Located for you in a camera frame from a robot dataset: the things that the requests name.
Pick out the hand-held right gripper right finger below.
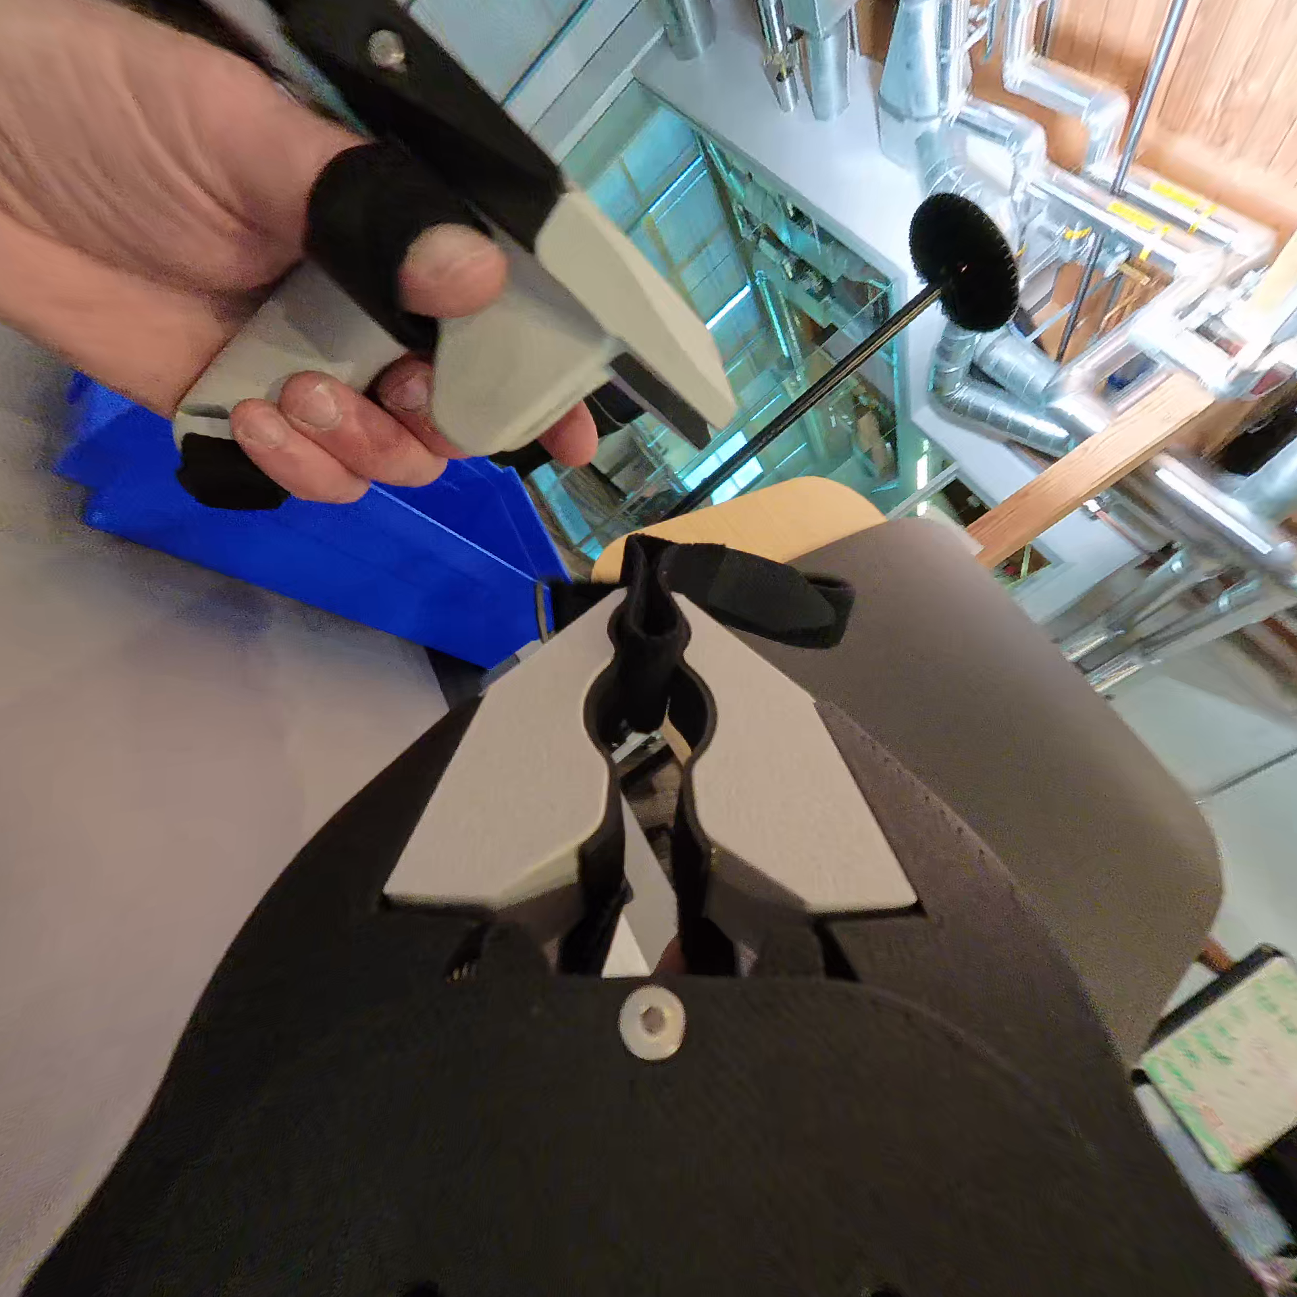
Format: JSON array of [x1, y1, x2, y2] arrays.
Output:
[[669, 596, 920, 974]]

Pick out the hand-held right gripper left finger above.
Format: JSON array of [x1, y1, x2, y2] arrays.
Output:
[[383, 592, 635, 974]]

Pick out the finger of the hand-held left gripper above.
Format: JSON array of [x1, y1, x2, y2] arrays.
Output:
[[534, 191, 739, 448]]

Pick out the black fabric strap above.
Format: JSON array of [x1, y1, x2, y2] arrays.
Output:
[[537, 535, 856, 737]]

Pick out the blue plastic bin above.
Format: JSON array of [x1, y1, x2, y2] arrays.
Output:
[[56, 369, 572, 670]]

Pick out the person's left hand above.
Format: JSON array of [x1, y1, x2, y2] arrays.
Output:
[[0, 0, 602, 506]]

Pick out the black-faced wooden board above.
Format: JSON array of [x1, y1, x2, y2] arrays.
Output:
[[592, 476, 1224, 1066]]

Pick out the black light stand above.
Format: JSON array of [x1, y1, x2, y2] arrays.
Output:
[[664, 192, 1022, 520]]

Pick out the silver insulated pipes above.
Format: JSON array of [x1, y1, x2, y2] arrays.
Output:
[[876, 0, 1281, 399]]

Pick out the printed whiteboard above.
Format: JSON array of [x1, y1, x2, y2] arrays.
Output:
[[1139, 957, 1297, 1174]]

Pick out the curved round metal duct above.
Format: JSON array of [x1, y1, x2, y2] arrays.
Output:
[[927, 322, 1111, 460]]

